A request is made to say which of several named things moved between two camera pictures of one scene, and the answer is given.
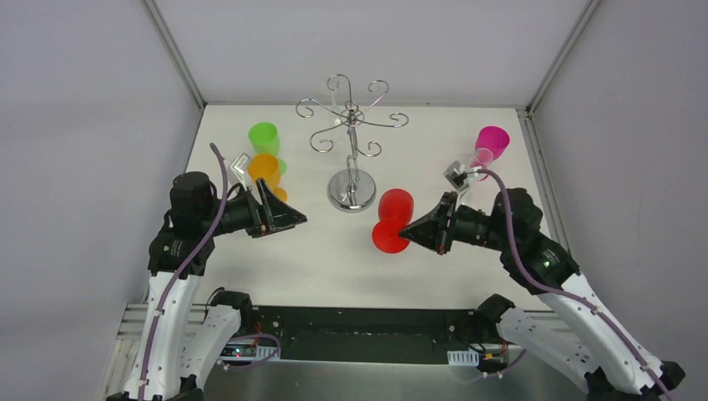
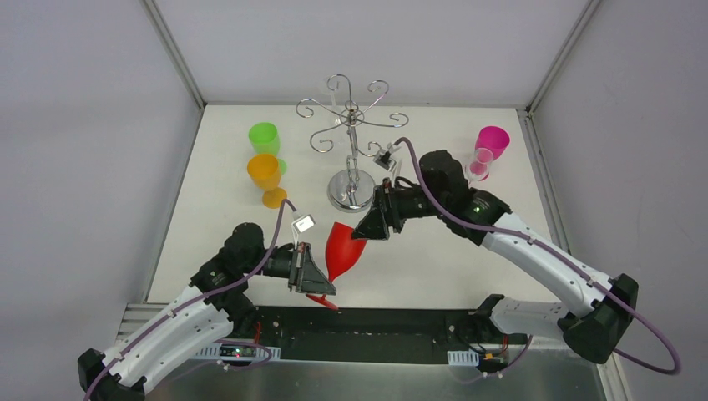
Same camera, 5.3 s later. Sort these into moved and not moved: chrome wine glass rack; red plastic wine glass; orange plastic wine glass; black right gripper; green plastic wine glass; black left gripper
Moved: black right gripper; red plastic wine glass; black left gripper
Not moved: orange plastic wine glass; chrome wine glass rack; green plastic wine glass
